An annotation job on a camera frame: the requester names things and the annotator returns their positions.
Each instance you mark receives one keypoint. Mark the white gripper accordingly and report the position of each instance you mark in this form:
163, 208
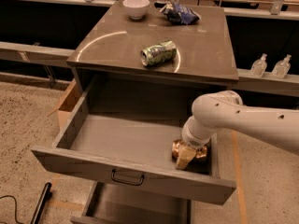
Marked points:
193, 141

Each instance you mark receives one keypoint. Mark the orange soda can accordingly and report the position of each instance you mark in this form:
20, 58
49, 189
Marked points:
201, 153

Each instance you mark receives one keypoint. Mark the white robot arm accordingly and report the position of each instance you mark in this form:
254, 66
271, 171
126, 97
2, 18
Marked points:
225, 110

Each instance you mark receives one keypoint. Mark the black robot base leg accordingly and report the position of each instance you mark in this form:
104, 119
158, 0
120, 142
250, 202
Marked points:
41, 203

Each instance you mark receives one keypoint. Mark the grey open top drawer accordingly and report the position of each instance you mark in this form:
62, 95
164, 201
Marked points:
130, 126

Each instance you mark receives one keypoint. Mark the grey open drawer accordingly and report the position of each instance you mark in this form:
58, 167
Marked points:
130, 126
109, 204

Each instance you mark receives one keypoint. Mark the grey open lower drawer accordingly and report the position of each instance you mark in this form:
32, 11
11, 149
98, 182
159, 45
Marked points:
109, 204

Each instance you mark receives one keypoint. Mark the green soda can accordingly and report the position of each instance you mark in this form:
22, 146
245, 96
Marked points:
159, 53

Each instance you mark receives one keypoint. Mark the grey cabinet with counter top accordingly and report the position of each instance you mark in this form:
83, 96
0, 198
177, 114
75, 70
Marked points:
112, 48

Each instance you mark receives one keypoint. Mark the clear sanitizer bottle left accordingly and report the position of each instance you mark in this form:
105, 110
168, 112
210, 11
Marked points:
258, 67

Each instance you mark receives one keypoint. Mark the clear sanitizer bottle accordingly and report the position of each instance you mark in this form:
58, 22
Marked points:
282, 67
258, 67

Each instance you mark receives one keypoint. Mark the cardboard box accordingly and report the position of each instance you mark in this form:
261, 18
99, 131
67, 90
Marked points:
66, 103

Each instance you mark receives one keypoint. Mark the clear sanitizer bottle right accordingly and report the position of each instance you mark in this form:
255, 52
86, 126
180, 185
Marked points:
282, 67

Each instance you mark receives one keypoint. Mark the blue chip bag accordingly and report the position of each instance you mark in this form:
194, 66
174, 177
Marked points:
179, 14

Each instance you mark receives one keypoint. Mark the white ceramic bowl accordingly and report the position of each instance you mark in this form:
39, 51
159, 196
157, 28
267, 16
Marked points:
136, 9

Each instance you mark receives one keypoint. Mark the black drawer handle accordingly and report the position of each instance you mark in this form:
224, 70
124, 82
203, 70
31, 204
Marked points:
126, 179

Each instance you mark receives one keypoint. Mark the grey metal rail shelf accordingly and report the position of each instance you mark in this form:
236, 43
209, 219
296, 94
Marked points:
34, 54

